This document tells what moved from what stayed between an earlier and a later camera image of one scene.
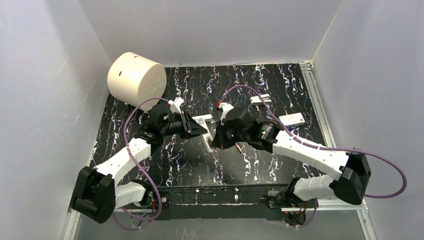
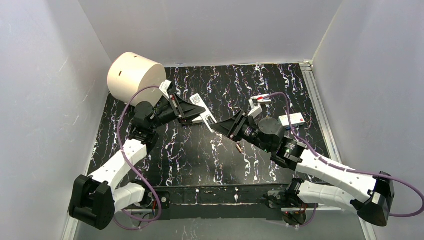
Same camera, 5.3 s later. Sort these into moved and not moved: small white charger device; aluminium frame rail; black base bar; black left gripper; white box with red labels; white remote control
Moved: white remote control; black left gripper
Not moved: aluminium frame rail; small white charger device; white box with red labels; black base bar
